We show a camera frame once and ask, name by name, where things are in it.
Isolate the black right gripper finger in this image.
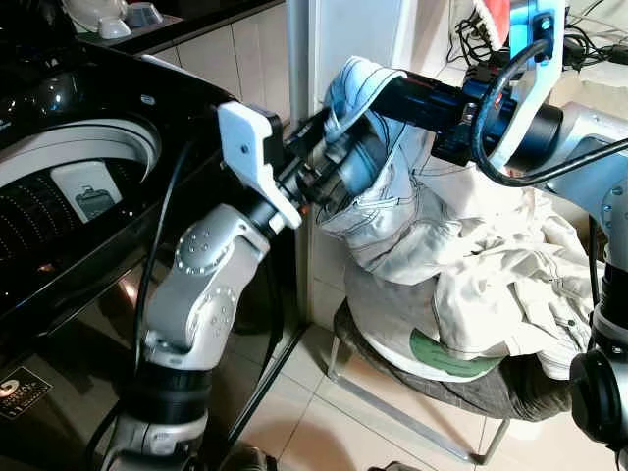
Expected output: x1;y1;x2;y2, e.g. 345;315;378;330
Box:
369;73;439;128

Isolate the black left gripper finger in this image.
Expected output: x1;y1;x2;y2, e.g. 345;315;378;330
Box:
292;106;337;148
334;137;386;210

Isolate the pale denim garment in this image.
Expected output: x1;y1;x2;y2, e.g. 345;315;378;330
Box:
316;56;462;286

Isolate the black top-load washing machine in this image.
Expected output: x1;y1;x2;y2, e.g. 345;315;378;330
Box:
0;37;313;462

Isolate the grey upright pole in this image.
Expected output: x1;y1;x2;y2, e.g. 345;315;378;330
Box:
285;0;313;125

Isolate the red white object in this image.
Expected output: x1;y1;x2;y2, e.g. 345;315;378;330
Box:
474;0;514;49

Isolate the beige cushion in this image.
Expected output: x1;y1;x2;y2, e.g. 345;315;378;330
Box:
554;59;628;125

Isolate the dark counter top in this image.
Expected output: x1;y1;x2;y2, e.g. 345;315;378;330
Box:
78;0;288;57

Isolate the white cloth with green patch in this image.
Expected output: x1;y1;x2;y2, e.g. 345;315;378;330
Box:
343;265;506;382

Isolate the cream cloth garment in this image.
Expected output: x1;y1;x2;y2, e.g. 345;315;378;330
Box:
345;162;605;380

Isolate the small grey box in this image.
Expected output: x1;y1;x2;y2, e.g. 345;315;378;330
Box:
124;0;164;31

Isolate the washer tub with white rim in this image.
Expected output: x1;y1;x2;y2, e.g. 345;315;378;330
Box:
0;118;164;288

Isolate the white rounded appliance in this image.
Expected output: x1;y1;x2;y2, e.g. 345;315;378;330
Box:
61;0;133;41

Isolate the grey chair cushion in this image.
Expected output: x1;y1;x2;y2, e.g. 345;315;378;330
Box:
334;299;576;424

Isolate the round gold washer sticker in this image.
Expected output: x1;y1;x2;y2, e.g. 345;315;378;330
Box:
0;367;53;422

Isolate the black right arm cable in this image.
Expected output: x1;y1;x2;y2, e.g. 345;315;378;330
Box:
469;37;628;188

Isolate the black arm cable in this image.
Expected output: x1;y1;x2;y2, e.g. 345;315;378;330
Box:
128;142;195;380
469;37;628;188

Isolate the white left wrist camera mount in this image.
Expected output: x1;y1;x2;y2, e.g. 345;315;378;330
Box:
217;100;304;233

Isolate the white blue right wrist camera mount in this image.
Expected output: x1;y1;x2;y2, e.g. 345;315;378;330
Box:
489;0;569;170

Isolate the black power strip with cables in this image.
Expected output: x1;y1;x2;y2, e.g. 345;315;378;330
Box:
449;12;615;78

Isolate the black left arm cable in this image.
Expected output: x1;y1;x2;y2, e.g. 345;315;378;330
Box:
128;142;195;380

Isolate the metal chair frame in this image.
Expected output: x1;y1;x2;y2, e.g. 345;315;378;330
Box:
324;334;512;468

